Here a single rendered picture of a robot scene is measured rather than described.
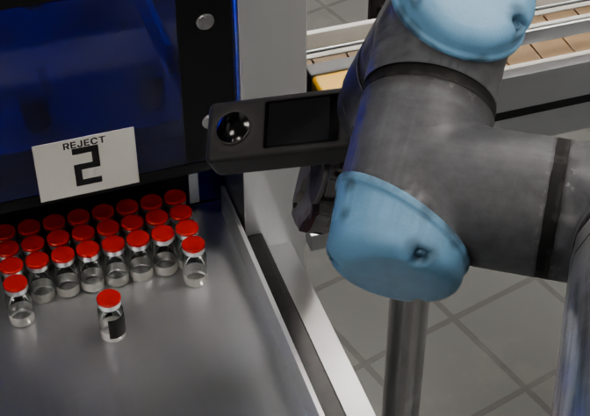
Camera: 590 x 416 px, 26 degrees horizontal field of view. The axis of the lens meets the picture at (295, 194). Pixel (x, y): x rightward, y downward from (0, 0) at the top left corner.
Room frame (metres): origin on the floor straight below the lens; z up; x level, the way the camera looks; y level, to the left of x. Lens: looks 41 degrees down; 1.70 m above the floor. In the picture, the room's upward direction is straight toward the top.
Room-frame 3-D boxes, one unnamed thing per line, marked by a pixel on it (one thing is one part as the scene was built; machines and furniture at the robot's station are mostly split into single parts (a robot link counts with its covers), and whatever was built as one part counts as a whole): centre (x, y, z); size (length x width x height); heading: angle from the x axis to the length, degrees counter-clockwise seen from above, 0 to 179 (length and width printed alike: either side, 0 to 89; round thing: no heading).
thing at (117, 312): (0.76, 0.16, 0.90); 0.02 x 0.02 x 0.04
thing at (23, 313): (0.78, 0.24, 0.90); 0.02 x 0.02 x 0.05
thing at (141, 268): (0.83, 0.17, 0.90); 0.18 x 0.02 x 0.05; 108
